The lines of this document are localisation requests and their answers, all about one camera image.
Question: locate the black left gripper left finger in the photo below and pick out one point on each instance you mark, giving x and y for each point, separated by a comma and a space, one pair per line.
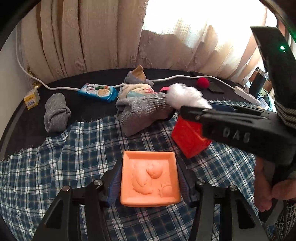
62, 219

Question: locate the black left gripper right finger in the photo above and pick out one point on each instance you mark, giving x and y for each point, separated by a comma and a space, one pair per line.
238, 220

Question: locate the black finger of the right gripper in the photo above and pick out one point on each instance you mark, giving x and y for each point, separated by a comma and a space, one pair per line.
231, 116

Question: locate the white fluffy cotton ball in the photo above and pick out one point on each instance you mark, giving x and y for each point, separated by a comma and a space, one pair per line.
180, 95

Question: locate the large grey knit sock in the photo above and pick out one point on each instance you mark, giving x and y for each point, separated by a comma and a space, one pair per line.
137, 113

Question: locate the orange embossed rubber block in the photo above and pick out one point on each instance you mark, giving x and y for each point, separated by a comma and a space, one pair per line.
149, 179

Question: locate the blue cracker packet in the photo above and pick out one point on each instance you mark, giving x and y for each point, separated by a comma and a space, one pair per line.
100, 92

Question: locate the person's hand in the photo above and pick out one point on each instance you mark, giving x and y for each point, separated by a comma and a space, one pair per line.
263, 193

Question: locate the red embossed rubber block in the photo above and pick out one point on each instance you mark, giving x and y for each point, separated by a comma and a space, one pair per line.
189, 137

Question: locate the black tumbler cup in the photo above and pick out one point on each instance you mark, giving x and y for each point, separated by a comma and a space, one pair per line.
257, 83

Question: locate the small black pad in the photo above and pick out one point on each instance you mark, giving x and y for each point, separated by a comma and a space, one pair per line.
215, 88

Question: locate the red pompom ball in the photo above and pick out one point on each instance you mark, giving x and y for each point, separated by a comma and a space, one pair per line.
202, 83

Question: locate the white power strip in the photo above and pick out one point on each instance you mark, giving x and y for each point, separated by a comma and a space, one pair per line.
242, 93

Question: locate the pink twisted toy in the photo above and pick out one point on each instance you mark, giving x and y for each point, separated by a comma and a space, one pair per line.
164, 89

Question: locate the blue plaid cloth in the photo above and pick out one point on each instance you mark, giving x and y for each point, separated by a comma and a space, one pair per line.
31, 178

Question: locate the grey and tan sock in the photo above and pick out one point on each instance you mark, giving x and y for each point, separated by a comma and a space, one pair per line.
137, 76

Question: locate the cream and teal sock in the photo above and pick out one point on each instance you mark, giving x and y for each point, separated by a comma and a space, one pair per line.
135, 90

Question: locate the small yellow box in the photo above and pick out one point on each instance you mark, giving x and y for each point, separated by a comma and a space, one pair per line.
32, 98

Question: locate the gold curtain tassel bell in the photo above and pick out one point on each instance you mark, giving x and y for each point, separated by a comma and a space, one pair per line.
34, 82

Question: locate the beige curtain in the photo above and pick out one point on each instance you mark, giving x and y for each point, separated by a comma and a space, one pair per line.
59, 39

